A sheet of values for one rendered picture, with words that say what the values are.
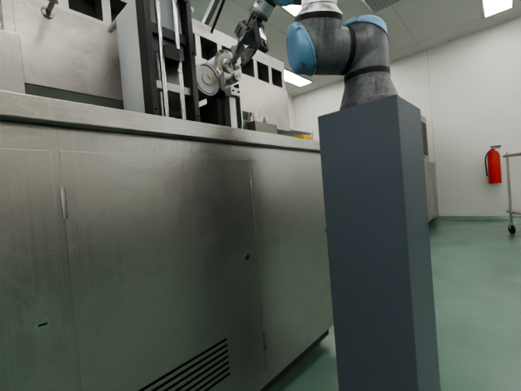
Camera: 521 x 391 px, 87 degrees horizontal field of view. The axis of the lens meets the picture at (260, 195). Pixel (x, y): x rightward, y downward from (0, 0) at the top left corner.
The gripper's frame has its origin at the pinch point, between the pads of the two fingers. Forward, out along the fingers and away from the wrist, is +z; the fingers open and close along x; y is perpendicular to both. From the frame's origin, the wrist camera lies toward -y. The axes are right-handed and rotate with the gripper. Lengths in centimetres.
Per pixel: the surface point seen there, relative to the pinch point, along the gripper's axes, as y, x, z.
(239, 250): -69, 29, 29
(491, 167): -79, -431, -22
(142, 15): -6.2, 45.0, -4.4
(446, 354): -135, -43, 35
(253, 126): -18.0, -8.1, 17.1
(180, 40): -8.3, 33.0, -2.4
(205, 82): -4.7, 15.2, 9.8
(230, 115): -17.5, 7.1, 14.7
